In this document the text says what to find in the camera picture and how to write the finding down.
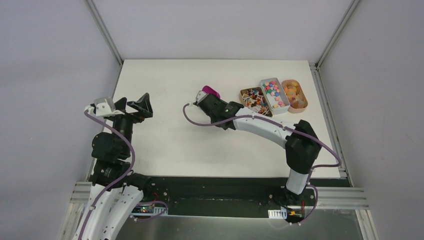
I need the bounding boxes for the right white cable duct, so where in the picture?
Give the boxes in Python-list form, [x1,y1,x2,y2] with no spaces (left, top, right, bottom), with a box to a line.
[267,208,288,220]

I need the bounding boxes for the gold tin of lollipops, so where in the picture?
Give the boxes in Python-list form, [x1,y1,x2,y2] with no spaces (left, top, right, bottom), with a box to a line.
[239,87,273,118]

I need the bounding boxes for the right aluminium frame post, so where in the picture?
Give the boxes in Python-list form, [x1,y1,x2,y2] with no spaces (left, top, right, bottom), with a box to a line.
[315,0,362,70]

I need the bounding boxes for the aluminium frame post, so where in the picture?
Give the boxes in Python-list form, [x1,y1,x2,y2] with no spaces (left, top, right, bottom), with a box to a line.
[315,0,362,70]
[84,0,124,67]

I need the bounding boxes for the right aluminium rail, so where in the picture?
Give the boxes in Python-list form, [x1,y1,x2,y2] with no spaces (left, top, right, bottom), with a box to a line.
[316,187,370,210]

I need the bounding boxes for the aluminium rail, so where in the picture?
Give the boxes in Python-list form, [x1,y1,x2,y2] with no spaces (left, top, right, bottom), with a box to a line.
[70,181,92,203]
[316,187,370,210]

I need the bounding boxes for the white box of colourful candies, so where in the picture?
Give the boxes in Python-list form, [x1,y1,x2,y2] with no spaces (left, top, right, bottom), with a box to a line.
[259,77,290,115]

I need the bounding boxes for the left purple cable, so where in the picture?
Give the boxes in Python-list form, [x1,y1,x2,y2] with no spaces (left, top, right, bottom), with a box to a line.
[76,109,168,240]

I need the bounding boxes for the left aluminium rail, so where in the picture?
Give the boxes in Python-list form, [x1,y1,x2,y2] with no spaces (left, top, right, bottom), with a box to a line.
[70,181,92,203]

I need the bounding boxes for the left aluminium frame post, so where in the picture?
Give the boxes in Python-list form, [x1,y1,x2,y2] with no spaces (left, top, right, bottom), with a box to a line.
[84,0,124,67]

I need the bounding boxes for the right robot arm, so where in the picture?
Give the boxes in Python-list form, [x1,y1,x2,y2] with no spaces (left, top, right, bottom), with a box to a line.
[194,90,322,207]

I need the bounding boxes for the orange tray of gummies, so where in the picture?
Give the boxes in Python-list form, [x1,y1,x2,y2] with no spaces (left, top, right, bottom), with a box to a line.
[281,79,309,114]

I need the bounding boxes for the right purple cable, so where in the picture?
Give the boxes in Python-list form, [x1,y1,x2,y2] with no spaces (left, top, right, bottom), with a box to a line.
[182,103,342,229]

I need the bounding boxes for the purple cable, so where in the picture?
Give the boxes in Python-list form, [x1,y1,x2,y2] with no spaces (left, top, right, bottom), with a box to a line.
[182,103,342,229]
[76,109,168,240]

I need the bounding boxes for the magenta plastic scoop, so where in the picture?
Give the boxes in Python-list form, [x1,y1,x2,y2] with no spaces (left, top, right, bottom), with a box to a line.
[202,85,221,99]

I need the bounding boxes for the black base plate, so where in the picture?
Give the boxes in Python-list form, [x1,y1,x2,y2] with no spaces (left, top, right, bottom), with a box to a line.
[115,175,350,220]

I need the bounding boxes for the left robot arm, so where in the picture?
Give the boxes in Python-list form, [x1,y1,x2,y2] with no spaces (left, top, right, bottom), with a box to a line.
[73,92,153,240]

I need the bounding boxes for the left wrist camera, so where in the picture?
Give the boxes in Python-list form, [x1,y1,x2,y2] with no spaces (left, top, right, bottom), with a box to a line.
[84,97,124,118]

